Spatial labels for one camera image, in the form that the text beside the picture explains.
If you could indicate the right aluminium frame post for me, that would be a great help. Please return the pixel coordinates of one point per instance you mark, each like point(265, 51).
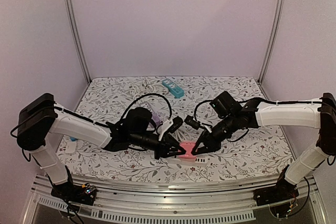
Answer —
point(271, 41)

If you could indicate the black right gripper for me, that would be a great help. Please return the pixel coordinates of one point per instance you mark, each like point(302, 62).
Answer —
point(210, 140)

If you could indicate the white power strip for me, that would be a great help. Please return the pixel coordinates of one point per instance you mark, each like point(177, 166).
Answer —
point(196, 161)

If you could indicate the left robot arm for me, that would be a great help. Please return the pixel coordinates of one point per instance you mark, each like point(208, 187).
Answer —
point(44, 116)

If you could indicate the teal power strip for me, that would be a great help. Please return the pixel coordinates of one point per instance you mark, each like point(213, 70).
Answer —
point(173, 88)

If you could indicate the aluminium frame post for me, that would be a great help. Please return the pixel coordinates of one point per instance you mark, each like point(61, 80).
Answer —
point(271, 41)
point(77, 41)

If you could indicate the white plug adapter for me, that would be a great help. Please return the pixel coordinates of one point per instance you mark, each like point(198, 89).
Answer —
point(71, 147)

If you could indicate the left aluminium frame post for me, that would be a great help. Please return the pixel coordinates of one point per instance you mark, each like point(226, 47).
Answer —
point(77, 41)

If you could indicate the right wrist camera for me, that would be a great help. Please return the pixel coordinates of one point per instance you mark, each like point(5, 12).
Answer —
point(189, 120)

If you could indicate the purple power strip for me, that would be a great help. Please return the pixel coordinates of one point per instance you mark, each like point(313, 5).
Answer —
point(155, 116)

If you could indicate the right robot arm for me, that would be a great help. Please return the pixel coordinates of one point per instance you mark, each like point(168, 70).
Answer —
point(257, 112)

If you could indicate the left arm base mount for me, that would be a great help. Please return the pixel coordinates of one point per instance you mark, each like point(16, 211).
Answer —
point(69, 192)

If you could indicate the pink plug adapter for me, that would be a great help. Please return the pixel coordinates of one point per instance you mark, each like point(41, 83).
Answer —
point(188, 146)

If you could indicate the floral patterned table mat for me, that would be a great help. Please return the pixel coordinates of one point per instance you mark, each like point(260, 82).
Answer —
point(253, 153)

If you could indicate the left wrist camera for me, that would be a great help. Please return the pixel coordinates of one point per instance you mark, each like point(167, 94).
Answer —
point(170, 126)

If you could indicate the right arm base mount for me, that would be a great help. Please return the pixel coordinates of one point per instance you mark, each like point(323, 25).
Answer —
point(273, 194)

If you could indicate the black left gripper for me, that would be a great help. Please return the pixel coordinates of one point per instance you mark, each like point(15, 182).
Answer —
point(168, 141)

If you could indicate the aluminium front rail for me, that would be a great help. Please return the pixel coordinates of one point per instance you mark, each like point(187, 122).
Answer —
point(140, 202)

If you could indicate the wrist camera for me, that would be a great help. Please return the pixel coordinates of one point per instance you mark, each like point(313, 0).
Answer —
point(189, 120)
point(170, 126)

